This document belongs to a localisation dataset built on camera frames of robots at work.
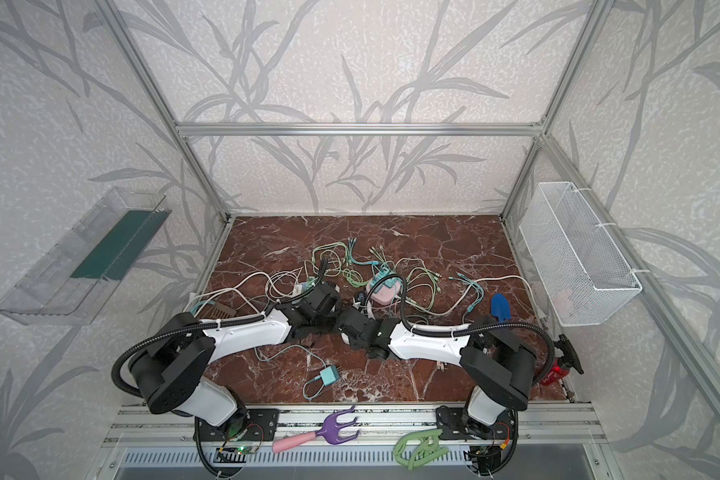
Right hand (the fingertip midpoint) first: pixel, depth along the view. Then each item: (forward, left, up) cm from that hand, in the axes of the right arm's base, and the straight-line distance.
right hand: (357, 320), depth 87 cm
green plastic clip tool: (-30, -16, -4) cm, 34 cm away
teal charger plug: (-15, +7, -2) cm, 16 cm away
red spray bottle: (-15, -50, +8) cm, 53 cm away
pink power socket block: (+9, -9, -2) cm, 13 cm away
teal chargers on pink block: (+15, -7, +3) cm, 17 cm away
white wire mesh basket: (-3, -49, +30) cm, 58 cm away
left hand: (+2, +2, -1) cm, 3 cm away
